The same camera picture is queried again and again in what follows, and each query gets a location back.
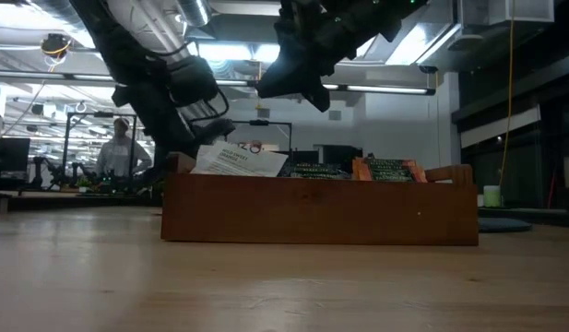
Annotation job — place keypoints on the wooden three-compartment tray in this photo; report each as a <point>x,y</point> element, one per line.
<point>318,212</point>

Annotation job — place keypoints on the low black rig frame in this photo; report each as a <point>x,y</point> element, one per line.
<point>270,122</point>

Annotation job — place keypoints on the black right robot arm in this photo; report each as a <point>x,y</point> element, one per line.
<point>408,7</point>

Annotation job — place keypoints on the tall black rig frame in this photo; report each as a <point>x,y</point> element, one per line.
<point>103,114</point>

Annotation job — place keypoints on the black computer monitor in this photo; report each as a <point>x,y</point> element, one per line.
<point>8,157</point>
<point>341,154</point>

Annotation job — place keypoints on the white orange Tazo tea packet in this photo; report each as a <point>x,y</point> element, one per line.
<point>240,161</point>

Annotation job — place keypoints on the silver ventilation duct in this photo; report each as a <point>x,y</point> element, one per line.
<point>145,18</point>

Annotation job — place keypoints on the black background robot arm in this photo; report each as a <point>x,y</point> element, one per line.
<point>58,170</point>

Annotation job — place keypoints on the pale green cup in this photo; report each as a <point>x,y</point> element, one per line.
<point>491,196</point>

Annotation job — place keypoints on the black ceiling camera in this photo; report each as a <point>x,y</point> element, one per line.
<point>427,69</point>

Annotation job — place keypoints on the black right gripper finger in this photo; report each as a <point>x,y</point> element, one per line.
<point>291,76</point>
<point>319,98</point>

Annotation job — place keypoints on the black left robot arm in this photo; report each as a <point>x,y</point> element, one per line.
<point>113,41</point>

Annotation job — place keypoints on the orange black-label tea packet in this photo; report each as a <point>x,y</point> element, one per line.
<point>387,169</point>
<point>385,161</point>
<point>390,178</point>

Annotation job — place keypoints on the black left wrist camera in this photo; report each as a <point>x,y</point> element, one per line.
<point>192,80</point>

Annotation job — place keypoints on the long ceiling light strip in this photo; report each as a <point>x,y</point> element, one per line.
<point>385,89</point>

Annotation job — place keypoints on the dark blue round mat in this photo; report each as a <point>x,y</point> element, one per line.
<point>503,225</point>

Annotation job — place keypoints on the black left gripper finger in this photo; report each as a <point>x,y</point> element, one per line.
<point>155,170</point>
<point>215,130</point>

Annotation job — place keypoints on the dark background table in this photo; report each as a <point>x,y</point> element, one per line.
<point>58,199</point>

